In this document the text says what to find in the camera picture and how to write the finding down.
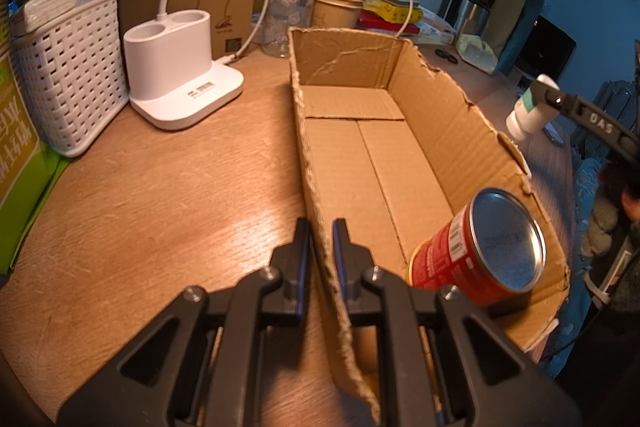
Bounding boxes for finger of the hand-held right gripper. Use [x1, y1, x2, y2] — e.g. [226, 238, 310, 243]
[531, 84, 640, 162]

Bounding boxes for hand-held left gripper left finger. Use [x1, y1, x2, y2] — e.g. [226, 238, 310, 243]
[56, 217, 313, 427]

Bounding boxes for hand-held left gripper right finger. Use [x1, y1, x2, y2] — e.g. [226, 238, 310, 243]
[332, 218, 583, 427]

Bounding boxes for white pill bottle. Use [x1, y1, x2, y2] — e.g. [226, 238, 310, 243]
[506, 74, 560, 142]

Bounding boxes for cardboard box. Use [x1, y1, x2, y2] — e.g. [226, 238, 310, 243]
[287, 27, 571, 425]

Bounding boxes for red tin can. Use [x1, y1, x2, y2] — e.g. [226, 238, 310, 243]
[409, 188, 547, 308]

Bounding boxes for black monitor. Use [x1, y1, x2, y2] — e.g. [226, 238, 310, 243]
[515, 17, 577, 80]

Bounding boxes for pale yellow tissue pack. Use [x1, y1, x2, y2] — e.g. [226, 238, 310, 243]
[454, 33, 498, 75]

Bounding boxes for steel thermos cup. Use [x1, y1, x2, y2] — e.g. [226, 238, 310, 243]
[457, 0, 493, 45]

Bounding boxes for white wipes pack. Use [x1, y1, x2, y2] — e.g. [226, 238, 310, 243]
[415, 14, 458, 45]

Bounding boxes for person's dark clothing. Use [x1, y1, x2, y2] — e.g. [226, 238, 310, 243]
[550, 257, 640, 398]

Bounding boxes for yellow packet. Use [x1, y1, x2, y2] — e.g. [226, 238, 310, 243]
[362, 0, 423, 24]

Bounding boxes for red book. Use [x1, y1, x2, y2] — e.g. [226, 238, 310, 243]
[357, 9, 421, 36]

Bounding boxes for white desk lamp base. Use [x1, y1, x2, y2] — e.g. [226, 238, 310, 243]
[123, 0, 245, 131]

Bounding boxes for clear printed glass bottle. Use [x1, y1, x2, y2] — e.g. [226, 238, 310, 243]
[261, 0, 317, 58]

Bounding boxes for stack of brown paper cups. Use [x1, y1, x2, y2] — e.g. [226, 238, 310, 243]
[311, 0, 368, 30]

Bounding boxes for white woven basket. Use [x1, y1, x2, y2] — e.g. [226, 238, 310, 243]
[10, 0, 130, 158]

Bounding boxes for green printed box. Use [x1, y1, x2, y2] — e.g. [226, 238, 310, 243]
[0, 57, 66, 275]

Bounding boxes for white tissue packs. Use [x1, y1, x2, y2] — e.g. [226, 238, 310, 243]
[10, 0, 81, 35]

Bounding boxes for white lamp cable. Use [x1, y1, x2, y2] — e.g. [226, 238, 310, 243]
[220, 0, 273, 64]

